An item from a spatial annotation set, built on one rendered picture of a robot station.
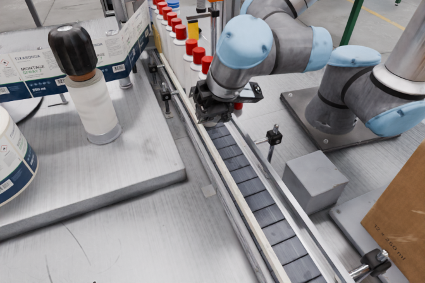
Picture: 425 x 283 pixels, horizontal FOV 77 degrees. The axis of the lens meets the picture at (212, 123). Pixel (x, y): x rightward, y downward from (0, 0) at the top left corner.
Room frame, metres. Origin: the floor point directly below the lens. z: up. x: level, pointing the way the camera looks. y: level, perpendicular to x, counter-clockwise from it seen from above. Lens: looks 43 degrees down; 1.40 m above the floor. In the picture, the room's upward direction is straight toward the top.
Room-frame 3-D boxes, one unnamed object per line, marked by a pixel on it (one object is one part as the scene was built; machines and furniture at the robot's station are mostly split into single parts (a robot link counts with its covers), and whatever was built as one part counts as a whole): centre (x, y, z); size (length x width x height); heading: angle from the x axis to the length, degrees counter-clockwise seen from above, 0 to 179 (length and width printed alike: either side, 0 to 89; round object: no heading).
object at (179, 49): (0.76, 0.09, 0.98); 0.05 x 0.05 x 0.20
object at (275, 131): (0.43, -0.12, 0.91); 0.07 x 0.03 x 0.16; 112
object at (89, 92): (0.53, 0.30, 1.03); 0.09 x 0.09 x 0.30
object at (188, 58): (0.67, 0.06, 0.98); 0.05 x 0.05 x 0.20
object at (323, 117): (0.63, -0.36, 0.90); 0.15 x 0.15 x 0.10
